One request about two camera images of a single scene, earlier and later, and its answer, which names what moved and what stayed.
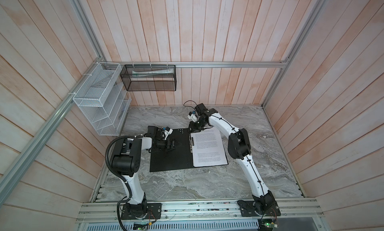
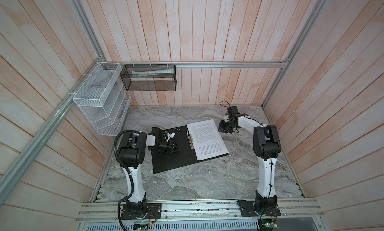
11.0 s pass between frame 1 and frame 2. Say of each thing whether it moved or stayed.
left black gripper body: stayed
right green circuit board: stayed
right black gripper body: moved
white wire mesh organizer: stayed
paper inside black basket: stayed
